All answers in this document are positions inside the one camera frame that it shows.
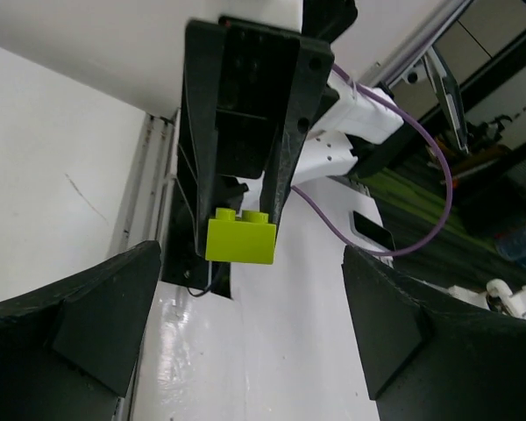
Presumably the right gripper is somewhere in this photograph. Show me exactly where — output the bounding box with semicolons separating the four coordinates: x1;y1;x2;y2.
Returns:
177;1;358;281

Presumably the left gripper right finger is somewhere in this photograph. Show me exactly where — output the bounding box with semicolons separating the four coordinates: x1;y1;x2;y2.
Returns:
342;247;526;420

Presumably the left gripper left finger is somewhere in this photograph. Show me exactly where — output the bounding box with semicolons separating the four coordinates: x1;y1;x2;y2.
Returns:
0;240;161;420

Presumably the lime rectangular lego brick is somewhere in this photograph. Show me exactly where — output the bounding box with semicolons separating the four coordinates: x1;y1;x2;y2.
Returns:
204;208;277;265

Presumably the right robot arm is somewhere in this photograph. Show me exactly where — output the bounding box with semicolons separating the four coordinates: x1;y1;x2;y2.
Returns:
163;1;402;289

